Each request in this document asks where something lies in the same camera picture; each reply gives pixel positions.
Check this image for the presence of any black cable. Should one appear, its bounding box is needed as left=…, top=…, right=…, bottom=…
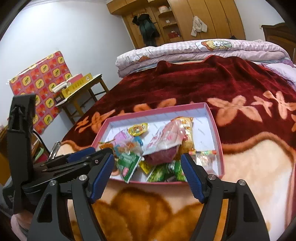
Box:
left=31, top=130, right=50, bottom=158

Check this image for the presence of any yellow jelly cup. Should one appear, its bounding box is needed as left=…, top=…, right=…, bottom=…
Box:
left=128, top=122, right=150, bottom=136

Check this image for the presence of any pink checked quilt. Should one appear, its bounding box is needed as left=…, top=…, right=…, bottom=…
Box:
left=115, top=39, right=289, bottom=78

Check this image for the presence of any beige hanging cloth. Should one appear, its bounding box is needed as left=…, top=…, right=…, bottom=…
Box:
left=191, top=16, right=208, bottom=37

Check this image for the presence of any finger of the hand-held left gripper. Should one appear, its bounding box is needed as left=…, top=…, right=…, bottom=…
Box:
left=42, top=148, right=114, bottom=179
left=43, top=147, right=97, bottom=168

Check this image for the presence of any dark hanging jacket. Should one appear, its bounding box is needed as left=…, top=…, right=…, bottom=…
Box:
left=132, top=13, right=160, bottom=47

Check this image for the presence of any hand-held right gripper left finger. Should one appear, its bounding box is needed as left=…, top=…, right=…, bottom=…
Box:
left=26, top=153, right=115, bottom=241

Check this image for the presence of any lilac bed sheet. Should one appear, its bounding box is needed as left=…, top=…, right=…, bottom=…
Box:
left=264, top=59, right=296, bottom=84

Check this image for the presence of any yellow cardboard box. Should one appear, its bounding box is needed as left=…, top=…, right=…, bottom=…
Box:
left=61, top=73, right=93, bottom=99

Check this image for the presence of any rainbow striped clear packet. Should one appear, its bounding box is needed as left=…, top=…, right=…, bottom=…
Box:
left=188, top=149, right=218, bottom=172

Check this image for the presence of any metal spring clip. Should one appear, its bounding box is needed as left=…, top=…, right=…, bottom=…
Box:
left=47, top=141, right=62, bottom=160

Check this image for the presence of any pink white small packet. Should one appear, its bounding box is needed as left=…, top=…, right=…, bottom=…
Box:
left=113, top=130, right=134, bottom=145

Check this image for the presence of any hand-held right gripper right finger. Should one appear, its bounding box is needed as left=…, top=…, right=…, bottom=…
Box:
left=180, top=153, right=271, bottom=241

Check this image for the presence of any green plastic object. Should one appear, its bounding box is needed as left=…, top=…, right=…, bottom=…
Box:
left=34, top=147, right=45, bottom=163

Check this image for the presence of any dark wooden headboard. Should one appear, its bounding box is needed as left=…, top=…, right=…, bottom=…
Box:
left=261, top=23, right=296, bottom=63

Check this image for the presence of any white paper roll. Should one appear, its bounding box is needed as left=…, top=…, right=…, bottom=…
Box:
left=51, top=81, right=71, bottom=93

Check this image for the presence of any pink cardboard box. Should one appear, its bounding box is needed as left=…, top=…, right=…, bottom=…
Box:
left=91, top=102, right=225, bottom=185

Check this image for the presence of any red orange printed blanket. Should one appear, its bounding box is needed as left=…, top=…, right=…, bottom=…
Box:
left=10, top=54, right=296, bottom=241

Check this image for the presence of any purple spout pouch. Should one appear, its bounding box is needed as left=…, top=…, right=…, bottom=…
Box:
left=142, top=120, right=185, bottom=166

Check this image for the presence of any red yellow patterned board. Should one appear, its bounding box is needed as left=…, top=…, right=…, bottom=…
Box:
left=9, top=51, right=72, bottom=135

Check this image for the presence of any dark green snack packet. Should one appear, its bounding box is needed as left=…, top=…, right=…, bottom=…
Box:
left=116, top=153, right=141, bottom=183

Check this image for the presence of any orange clear snack packet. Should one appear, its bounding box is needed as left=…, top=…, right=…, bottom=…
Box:
left=99, top=140, right=118, bottom=151

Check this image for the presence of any wooden side table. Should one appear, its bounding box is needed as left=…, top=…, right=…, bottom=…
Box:
left=55, top=74, right=110, bottom=124

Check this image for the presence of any wooden wardrobe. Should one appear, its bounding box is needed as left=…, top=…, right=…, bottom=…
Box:
left=106, top=0, right=247, bottom=49

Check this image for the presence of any blue orange candy packet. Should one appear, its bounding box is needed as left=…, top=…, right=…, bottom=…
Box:
left=116, top=136, right=144, bottom=160

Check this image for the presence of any orange rice cracker packet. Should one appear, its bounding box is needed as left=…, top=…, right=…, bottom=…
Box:
left=171, top=116, right=196, bottom=160

